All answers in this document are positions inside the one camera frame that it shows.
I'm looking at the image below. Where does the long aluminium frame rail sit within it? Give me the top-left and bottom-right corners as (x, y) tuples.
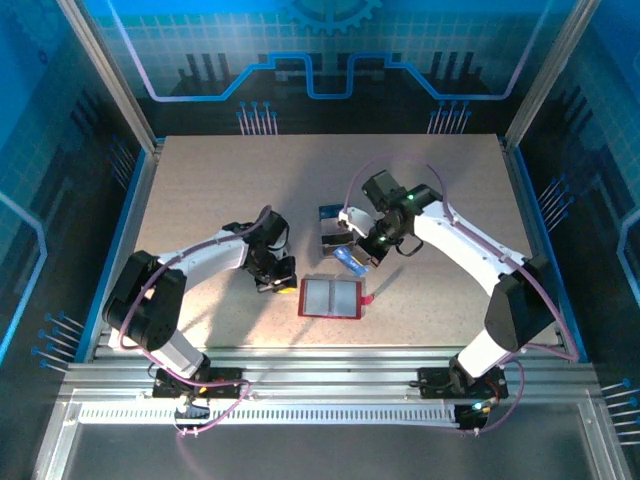
(59, 346), (601, 407)

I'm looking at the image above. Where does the aluminium side rail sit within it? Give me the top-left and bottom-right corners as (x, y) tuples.
(498, 135), (574, 361)
(82, 137), (166, 364)

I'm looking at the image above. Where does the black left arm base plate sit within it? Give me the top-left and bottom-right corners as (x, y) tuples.
(152, 367), (251, 400)

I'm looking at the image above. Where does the red leather card holder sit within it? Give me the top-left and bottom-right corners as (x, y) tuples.
(297, 273), (376, 320)

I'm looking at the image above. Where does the black electronics board with LED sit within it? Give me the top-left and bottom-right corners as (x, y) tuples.
(457, 399), (501, 435)

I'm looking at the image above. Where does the aluminium frame post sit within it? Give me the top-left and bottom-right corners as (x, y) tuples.
(502, 0), (604, 151)
(55, 0), (165, 154)

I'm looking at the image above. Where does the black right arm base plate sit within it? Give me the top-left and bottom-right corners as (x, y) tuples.
(418, 367), (509, 400)

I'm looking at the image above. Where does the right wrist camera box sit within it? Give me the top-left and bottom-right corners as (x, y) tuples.
(338, 207), (375, 237)

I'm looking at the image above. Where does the white slotted cable duct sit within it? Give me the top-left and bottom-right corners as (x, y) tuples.
(78, 405), (459, 427)

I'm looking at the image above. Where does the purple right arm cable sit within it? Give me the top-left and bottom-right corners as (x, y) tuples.
(345, 153), (581, 436)

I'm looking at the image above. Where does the grey metal panel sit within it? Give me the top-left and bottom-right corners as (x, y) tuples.
(34, 422), (629, 480)

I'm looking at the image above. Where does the clear acrylic card stand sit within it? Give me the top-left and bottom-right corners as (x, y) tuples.
(317, 202), (359, 261)

